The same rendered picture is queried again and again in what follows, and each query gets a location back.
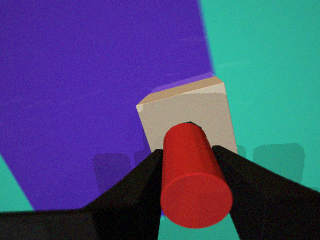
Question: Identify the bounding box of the red cylinder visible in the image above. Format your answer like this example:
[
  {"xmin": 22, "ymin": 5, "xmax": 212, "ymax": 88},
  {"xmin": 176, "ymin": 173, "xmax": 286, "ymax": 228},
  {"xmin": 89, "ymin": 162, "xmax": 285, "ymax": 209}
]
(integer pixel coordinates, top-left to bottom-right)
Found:
[{"xmin": 160, "ymin": 123, "xmax": 233, "ymax": 229}]

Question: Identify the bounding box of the beige block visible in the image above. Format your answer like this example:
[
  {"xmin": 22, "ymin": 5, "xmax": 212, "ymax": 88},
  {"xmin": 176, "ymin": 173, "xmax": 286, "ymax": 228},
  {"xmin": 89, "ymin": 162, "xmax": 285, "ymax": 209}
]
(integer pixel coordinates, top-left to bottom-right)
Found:
[{"xmin": 136, "ymin": 76, "xmax": 238, "ymax": 154}]

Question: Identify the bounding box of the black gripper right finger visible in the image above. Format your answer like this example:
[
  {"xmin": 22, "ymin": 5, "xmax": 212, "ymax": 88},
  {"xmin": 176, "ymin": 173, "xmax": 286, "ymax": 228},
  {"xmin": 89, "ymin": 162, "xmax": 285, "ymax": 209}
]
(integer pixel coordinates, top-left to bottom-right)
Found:
[{"xmin": 212, "ymin": 145, "xmax": 320, "ymax": 240}]

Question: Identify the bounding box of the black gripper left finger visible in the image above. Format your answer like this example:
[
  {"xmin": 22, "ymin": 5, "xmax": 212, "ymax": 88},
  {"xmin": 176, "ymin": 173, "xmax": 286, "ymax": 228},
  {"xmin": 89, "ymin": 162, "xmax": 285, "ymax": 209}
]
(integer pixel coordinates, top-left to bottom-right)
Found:
[{"xmin": 0, "ymin": 149, "xmax": 163, "ymax": 240}]

